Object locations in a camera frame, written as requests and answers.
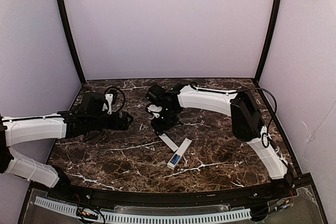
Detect white battery cover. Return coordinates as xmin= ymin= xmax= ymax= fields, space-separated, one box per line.
xmin=159 ymin=133 xmax=178 ymax=152

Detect blue battery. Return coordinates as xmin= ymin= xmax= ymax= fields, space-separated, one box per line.
xmin=170 ymin=155 xmax=177 ymax=164
xmin=173 ymin=155 xmax=180 ymax=164

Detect white remote control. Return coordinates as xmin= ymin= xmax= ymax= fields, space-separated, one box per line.
xmin=167 ymin=138 xmax=192 ymax=169

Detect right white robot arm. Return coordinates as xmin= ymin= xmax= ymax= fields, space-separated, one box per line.
xmin=146 ymin=83 xmax=294 ymax=185

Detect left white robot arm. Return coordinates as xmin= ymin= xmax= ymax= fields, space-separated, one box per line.
xmin=1 ymin=92 xmax=133 ymax=188

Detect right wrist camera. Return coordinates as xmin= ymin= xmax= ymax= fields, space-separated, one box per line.
xmin=145 ymin=103 xmax=163 ymax=119

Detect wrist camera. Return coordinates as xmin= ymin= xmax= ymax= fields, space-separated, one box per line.
xmin=102 ymin=91 xmax=118 ymax=114
xmin=145 ymin=103 xmax=163 ymax=119

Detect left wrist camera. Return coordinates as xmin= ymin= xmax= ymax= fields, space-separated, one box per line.
xmin=102 ymin=91 xmax=118 ymax=114

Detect black front rail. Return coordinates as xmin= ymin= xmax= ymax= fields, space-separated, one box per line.
xmin=29 ymin=182 xmax=297 ymax=209

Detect right grey cable duct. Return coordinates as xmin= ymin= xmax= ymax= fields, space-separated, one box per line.
xmin=101 ymin=209 xmax=251 ymax=224

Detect grey cable duct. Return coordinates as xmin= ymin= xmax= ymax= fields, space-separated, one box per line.
xmin=101 ymin=209 xmax=251 ymax=224
xmin=34 ymin=196 xmax=106 ymax=223

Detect left grey cable duct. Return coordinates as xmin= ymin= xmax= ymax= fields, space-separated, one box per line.
xmin=34 ymin=196 xmax=106 ymax=223

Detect right black camera cable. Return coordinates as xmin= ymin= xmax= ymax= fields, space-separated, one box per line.
xmin=236 ymin=87 xmax=278 ymax=148

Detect left black frame post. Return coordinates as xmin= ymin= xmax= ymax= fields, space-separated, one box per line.
xmin=56 ymin=0 xmax=86 ymax=85

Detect black frame post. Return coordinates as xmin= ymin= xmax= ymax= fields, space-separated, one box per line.
xmin=56 ymin=0 xmax=86 ymax=85
xmin=254 ymin=0 xmax=281 ymax=83

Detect right black frame post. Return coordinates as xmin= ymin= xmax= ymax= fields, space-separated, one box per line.
xmin=254 ymin=0 xmax=281 ymax=83

